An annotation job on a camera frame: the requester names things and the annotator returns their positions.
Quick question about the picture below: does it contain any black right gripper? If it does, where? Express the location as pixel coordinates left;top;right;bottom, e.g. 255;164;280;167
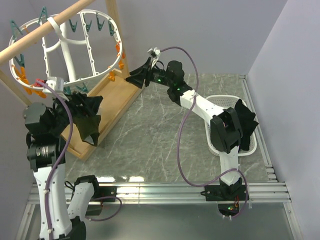
125;58;173;91

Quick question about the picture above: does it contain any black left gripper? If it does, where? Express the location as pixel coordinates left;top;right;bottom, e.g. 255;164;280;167
50;90;103;135

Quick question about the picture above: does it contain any teal clothes peg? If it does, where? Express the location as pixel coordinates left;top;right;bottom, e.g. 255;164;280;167
83;16;93;33
95;13;105;32
75;83;89;93
9;19;24;40
68;19;78;33
108;20;116;37
37;6;48;25
63;86;72;95
14;54;25;68

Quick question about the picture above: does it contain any olive green underwear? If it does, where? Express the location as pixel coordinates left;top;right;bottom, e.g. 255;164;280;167
73;115;101;147

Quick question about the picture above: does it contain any white plastic clip hanger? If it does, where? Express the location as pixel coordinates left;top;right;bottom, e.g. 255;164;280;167
9;9;125;87

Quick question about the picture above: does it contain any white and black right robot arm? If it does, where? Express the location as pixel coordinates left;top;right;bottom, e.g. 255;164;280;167
125;57;253;200

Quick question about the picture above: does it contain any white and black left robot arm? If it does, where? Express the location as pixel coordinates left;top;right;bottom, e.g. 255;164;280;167
23;92;103;240

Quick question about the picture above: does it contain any wooden drying rack stand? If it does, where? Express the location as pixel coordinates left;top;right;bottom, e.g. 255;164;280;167
0;0;143;161

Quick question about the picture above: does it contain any white clothes peg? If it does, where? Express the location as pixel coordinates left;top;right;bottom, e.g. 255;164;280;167
113;31;120;43

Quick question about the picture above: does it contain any white plastic laundry basket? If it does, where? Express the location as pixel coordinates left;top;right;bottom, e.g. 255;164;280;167
204;94;259;158

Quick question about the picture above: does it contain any black garment in basket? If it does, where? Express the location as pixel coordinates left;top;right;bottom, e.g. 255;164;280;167
234;99;259;151

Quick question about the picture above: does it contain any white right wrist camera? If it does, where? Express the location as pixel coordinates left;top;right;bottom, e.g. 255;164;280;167
147;47;161;68

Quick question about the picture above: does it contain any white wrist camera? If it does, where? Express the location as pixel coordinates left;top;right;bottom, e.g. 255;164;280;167
35;76;69;101
147;47;161;68

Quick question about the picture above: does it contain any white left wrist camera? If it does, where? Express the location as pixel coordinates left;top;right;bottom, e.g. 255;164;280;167
35;76;69;101

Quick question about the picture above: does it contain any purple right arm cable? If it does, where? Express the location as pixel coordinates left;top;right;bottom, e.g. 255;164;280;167
158;46;250;221

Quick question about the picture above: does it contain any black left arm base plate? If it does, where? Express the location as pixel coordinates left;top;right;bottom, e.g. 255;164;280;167
97;186;117;203

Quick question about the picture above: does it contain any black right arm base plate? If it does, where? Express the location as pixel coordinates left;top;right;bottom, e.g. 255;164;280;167
200;184;250;202

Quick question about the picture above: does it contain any aluminium mounting rail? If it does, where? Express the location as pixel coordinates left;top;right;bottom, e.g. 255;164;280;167
26;181;292;206

